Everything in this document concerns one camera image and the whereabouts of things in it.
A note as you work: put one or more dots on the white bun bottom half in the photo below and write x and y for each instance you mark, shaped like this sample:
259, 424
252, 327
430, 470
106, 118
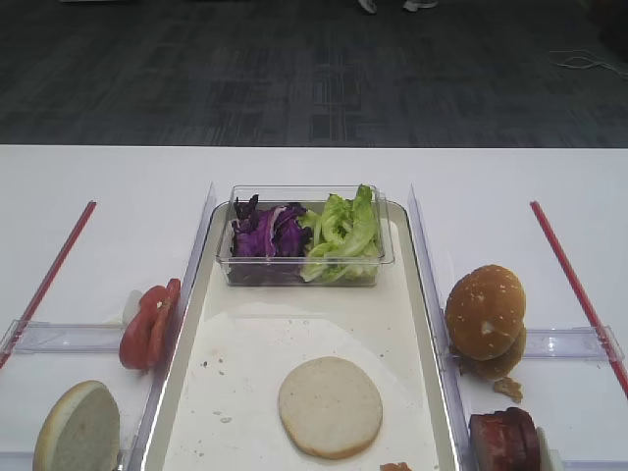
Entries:
330, 408

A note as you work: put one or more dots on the green lettuce leaves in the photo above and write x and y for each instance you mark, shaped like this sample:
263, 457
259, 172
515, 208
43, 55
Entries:
344, 236

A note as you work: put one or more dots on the rear tomato slice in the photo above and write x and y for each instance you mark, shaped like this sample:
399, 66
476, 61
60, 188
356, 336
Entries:
160, 302

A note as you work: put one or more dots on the tomato slice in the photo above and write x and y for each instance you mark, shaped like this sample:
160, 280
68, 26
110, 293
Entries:
160, 302
134, 343

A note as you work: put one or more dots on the front tomato slice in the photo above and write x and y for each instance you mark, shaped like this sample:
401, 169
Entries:
134, 343

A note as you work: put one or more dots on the red meat patty slices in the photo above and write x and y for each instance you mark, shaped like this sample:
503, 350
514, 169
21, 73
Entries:
505, 441

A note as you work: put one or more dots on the clear plastic salad container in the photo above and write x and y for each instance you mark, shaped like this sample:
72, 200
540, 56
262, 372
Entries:
285, 271

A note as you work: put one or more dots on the purple cabbage leaves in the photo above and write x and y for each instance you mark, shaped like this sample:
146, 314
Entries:
275, 232

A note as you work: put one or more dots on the sesame bun top front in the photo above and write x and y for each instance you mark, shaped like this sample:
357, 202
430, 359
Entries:
484, 312

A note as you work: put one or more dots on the sesame bun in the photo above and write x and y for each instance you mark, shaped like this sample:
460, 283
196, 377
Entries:
484, 312
499, 367

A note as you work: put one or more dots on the white metal tray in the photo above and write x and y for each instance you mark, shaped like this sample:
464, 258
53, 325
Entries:
244, 341

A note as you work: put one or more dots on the sesame bun top rear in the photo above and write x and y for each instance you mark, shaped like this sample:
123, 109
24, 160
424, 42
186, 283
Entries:
499, 367

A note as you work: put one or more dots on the right long clear divider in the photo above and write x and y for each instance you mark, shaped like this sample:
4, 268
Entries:
464, 458

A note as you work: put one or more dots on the long clear divider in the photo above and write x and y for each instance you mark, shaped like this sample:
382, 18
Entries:
191, 275
464, 458

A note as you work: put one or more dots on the orange food scrap on tray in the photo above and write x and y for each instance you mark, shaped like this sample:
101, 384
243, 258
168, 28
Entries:
395, 466

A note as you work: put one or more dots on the brown food crumb clump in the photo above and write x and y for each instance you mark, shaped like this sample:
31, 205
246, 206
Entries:
509, 388

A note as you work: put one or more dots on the right red tape strip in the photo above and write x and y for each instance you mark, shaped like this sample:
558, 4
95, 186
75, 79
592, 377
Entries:
574, 284

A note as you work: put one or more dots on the red tape strip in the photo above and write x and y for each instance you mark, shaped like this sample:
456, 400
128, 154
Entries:
574, 284
54, 270

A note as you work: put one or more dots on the left long clear divider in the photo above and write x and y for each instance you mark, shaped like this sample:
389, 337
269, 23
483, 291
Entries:
191, 275

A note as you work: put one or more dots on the left red tape strip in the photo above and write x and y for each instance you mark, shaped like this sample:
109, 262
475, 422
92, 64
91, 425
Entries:
54, 270

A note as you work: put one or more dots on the left upper clear crossbar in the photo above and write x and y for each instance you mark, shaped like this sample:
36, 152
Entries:
28, 337

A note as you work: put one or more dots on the clear crossbar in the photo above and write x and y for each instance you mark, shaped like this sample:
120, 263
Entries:
28, 337
582, 344

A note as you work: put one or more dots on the left bun half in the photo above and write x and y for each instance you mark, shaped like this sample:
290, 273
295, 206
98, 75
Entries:
81, 431

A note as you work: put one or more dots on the right upper clear crossbar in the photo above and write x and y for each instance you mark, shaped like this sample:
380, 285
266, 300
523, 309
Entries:
582, 344

